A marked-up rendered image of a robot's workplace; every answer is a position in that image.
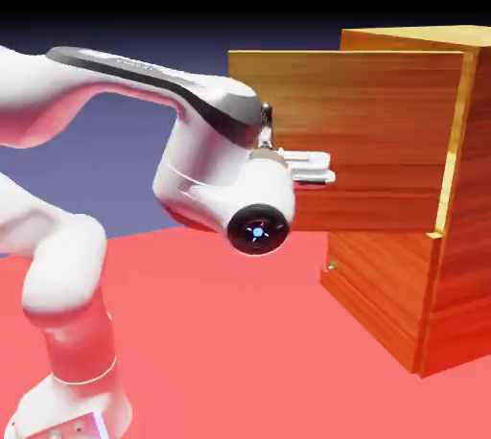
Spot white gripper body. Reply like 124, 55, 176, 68
282, 148, 338, 186

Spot wooden cabinet door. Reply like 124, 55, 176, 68
319, 230, 443, 375
227, 49, 478, 236

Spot orange wooden cabinet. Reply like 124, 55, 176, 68
319, 24, 491, 380

